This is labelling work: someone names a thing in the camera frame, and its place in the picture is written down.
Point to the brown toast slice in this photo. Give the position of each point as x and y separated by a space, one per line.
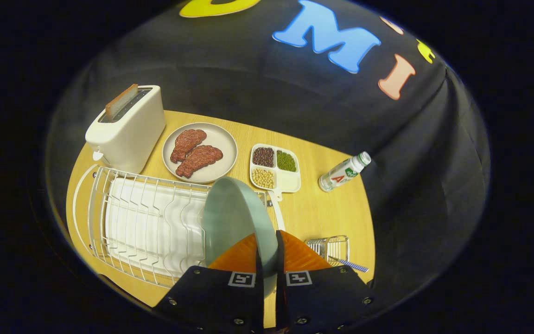
119 102

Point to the pale green plate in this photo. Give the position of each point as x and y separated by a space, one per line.
234 218

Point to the white divided tray with beans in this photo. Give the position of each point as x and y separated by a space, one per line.
290 181

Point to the white drink bottle green label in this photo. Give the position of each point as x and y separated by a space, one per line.
341 174

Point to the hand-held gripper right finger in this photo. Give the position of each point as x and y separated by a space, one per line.
322 297

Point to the white drip tray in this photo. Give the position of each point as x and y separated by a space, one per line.
155 222

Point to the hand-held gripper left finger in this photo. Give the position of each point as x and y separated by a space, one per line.
220 297

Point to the black backdrop cloth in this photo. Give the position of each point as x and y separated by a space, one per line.
248 83

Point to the white toaster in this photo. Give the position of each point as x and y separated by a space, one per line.
128 139

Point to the beige round plate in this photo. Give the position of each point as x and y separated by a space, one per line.
223 139

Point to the brown steak piece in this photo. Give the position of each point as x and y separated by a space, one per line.
200 160
187 141

